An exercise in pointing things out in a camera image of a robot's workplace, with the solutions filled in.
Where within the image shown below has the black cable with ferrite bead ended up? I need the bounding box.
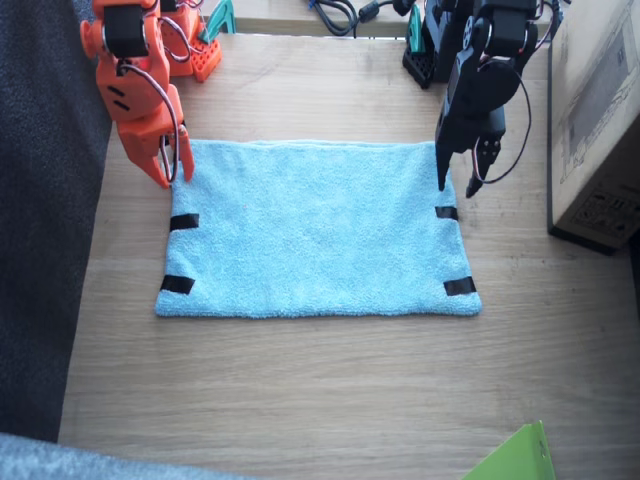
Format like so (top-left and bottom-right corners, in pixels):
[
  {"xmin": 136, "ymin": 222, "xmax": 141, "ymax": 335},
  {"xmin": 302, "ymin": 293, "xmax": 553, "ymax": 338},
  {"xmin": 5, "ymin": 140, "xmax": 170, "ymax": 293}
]
[{"xmin": 356, "ymin": 0, "xmax": 427, "ymax": 24}]

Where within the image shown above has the brown cardboard box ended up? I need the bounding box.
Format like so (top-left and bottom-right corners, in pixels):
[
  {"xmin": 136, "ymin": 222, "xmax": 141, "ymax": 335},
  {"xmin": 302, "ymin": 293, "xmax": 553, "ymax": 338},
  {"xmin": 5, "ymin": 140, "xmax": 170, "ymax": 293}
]
[{"xmin": 546, "ymin": 0, "xmax": 640, "ymax": 257}]

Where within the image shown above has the black looped cable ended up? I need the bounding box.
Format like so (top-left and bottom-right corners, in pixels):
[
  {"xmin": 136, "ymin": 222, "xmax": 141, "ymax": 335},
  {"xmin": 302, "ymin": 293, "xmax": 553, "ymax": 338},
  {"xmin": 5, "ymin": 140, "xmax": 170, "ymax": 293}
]
[{"xmin": 305, "ymin": 0, "xmax": 359, "ymax": 38}]

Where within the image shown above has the white red servo wire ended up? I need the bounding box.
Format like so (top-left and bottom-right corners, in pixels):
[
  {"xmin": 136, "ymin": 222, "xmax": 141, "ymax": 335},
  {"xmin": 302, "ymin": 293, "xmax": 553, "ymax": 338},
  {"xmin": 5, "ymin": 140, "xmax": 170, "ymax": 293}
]
[{"xmin": 118, "ymin": 0, "xmax": 209, "ymax": 182}]

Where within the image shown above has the light grey fabric sheet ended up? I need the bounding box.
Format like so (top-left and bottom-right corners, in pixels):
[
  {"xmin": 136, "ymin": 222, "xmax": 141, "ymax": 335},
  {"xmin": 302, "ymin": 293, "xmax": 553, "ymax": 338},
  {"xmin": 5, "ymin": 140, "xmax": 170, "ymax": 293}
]
[{"xmin": 0, "ymin": 431, "xmax": 246, "ymax": 480}]

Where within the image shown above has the light blue towel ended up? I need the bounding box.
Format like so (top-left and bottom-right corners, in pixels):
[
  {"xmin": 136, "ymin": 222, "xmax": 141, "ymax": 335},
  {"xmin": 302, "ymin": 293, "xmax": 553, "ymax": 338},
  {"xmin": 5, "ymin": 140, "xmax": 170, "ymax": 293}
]
[{"xmin": 153, "ymin": 138, "xmax": 484, "ymax": 320}]

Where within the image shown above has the dark servo wire loop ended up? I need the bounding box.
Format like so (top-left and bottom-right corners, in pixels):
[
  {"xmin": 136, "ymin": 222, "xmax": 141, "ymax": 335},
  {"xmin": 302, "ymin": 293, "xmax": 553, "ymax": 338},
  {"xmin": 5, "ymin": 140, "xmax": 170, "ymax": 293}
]
[{"xmin": 468, "ymin": 0, "xmax": 572, "ymax": 186}]

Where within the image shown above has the lime green plastic sheet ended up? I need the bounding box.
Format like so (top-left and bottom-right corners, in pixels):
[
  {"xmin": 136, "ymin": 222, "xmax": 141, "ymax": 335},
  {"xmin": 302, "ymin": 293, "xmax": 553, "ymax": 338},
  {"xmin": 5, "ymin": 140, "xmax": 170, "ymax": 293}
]
[{"xmin": 459, "ymin": 419, "xmax": 557, "ymax": 480}]

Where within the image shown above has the green table clamp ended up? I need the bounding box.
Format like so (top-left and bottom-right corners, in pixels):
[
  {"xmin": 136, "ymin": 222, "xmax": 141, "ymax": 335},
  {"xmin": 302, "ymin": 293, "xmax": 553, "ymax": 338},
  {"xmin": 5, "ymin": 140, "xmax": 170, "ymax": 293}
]
[
  {"xmin": 406, "ymin": 4, "xmax": 425, "ymax": 55},
  {"xmin": 201, "ymin": 0, "xmax": 237, "ymax": 45}
]

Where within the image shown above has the dark grey fabric sheet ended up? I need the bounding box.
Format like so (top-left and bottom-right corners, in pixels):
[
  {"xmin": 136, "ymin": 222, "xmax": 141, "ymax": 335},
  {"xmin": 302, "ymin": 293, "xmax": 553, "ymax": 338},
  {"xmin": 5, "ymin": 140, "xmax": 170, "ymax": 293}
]
[{"xmin": 0, "ymin": 0, "xmax": 116, "ymax": 444}]

